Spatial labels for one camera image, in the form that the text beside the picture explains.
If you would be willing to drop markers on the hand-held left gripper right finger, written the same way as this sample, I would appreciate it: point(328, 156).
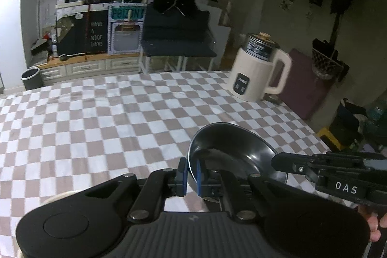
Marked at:
point(199, 176)

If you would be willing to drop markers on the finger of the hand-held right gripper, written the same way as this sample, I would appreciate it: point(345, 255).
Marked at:
point(290, 162)

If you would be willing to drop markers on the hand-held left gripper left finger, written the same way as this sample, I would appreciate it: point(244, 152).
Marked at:
point(182, 178)

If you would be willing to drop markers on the round steel bowl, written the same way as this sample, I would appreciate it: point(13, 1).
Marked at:
point(235, 146)

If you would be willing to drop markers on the person's right hand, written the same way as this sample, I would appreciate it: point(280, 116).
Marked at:
point(376, 227)

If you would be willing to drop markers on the yellow black box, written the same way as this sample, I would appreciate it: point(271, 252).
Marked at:
point(329, 137)

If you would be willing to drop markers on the dark bag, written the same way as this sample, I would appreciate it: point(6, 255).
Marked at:
point(347, 125)

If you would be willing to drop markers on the cream electric kettle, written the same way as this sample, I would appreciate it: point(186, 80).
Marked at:
point(251, 76)

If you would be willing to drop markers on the net basket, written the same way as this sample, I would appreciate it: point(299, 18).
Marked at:
point(325, 61)

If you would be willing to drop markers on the wooden low drawer cabinet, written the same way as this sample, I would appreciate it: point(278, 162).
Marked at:
point(90, 66)

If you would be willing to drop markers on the white metal rack box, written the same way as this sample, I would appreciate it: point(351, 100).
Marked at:
point(125, 40)

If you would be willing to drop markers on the black chalkboard sign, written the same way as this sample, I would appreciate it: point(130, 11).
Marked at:
point(96, 34)

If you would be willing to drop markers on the teal plate sign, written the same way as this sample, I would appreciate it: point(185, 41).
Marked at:
point(127, 13)

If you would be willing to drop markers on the dark trash bin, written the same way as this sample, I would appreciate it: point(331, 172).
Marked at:
point(30, 79)

